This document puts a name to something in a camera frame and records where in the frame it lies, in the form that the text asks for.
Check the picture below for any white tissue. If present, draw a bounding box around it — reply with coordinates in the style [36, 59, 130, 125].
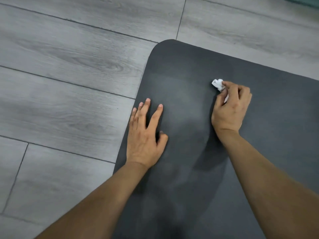
[211, 78, 230, 104]

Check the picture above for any dark grey yoga mat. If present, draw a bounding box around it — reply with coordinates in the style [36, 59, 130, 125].
[112, 39, 319, 239]

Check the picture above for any person's left hand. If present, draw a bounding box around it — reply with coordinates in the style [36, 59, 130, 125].
[126, 98, 169, 170]

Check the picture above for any person's right forearm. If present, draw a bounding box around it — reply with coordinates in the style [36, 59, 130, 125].
[215, 129, 319, 239]

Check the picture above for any person's right hand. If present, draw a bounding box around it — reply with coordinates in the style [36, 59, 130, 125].
[211, 81, 253, 133]

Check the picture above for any person's left forearm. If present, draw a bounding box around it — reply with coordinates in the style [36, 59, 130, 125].
[35, 161, 150, 239]

